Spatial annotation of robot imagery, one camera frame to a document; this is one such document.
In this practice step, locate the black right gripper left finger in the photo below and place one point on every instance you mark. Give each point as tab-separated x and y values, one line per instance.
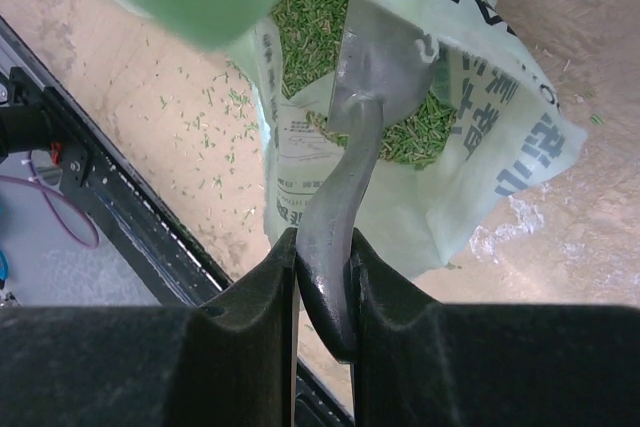
229	362

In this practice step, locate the green litter pellets pile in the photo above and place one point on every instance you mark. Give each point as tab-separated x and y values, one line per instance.
310	35

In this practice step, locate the green cat litter bag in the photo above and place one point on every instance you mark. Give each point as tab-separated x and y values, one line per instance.
490	129

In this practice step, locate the silver metal scoop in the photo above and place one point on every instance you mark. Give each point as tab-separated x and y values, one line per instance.
385	68

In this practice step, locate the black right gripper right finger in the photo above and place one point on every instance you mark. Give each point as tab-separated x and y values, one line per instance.
426	363

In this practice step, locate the blue plastic object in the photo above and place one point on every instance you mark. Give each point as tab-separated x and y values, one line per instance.
4	270

